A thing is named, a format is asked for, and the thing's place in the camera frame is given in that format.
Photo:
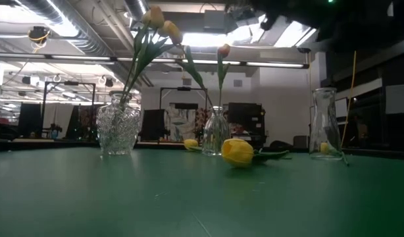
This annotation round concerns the horizontal LED light bar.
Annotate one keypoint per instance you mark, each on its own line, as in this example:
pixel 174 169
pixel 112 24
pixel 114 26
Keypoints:
pixel 274 64

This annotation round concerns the white wall panel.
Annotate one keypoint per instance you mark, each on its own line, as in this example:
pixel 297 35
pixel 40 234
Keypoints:
pixel 399 98

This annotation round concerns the black cabinet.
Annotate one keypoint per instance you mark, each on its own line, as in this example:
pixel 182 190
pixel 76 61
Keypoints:
pixel 246 118

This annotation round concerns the grey ceiling box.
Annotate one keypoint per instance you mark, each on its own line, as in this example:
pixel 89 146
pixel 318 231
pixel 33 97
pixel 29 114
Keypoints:
pixel 214 20

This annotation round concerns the green table mat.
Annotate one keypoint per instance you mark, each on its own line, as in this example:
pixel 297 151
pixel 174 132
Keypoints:
pixel 202 197

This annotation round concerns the small ribbed glass vase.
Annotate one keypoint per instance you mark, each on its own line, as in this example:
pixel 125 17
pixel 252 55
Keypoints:
pixel 216 135

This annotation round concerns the patterned cloth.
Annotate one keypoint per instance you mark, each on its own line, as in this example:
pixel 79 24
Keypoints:
pixel 180 121

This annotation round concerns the silver ventilation duct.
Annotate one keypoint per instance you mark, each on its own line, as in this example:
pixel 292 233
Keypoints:
pixel 83 41

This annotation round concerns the yellow artificial tulip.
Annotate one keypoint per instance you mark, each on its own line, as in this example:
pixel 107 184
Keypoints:
pixel 190 143
pixel 237 152
pixel 324 148

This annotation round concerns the grey wall vent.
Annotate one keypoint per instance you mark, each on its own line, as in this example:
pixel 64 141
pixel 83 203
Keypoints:
pixel 238 83

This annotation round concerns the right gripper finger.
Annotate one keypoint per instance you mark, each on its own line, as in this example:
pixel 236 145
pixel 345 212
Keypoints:
pixel 270 20

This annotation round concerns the ceiling mounted black camera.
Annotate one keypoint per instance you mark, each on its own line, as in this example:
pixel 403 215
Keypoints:
pixel 39 33

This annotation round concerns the black monitor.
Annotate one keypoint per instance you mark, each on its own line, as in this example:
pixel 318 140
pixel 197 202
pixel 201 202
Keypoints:
pixel 152 125
pixel 30 118

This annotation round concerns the cut crystal glass vase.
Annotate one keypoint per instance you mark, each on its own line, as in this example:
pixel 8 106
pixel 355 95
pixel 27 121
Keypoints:
pixel 118 128

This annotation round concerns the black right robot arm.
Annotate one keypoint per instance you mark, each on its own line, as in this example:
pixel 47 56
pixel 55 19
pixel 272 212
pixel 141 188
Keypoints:
pixel 346 16

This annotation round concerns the tall smooth glass carafe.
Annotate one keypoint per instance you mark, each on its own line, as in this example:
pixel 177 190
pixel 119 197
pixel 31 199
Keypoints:
pixel 325 125

